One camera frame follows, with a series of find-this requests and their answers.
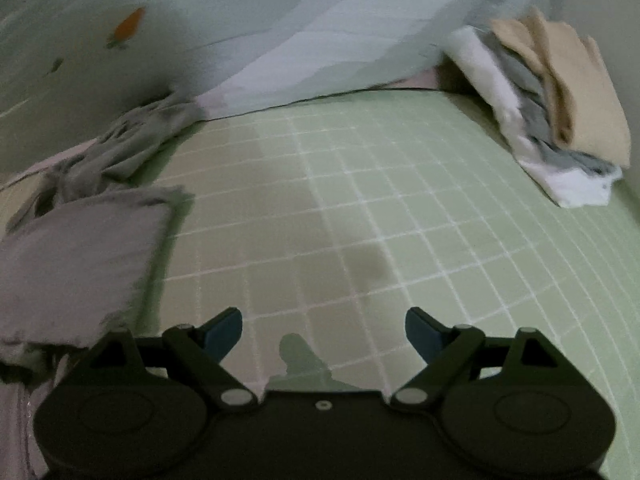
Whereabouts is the grey zip hoodie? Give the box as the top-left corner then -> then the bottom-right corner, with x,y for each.
1,93 -> 203,479

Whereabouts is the folded beige garment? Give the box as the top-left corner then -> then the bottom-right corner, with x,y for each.
490,9 -> 631,168

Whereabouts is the folded grey garment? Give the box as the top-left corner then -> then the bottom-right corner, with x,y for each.
484,32 -> 618,177

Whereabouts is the folded white garment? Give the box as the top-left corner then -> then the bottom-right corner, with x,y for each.
445,26 -> 623,208

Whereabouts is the light blue carrot-print sheet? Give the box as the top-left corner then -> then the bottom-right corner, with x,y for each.
1,0 -> 550,174

